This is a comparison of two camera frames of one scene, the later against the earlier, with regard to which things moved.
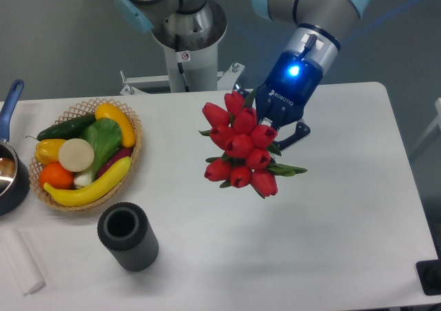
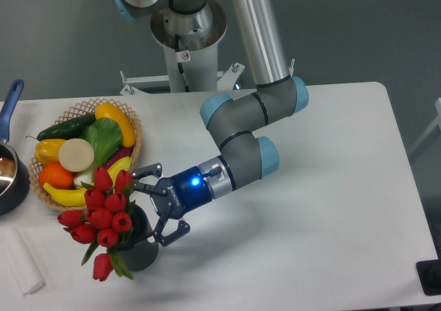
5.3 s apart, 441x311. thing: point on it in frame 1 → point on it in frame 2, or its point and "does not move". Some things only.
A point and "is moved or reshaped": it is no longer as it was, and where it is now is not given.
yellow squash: x=114 y=112 does not move
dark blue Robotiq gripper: x=282 y=97 → x=185 y=191
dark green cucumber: x=70 y=129 does not move
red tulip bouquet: x=234 y=129 is moved or reshaped
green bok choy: x=105 y=136 does not move
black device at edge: x=429 y=274 does not move
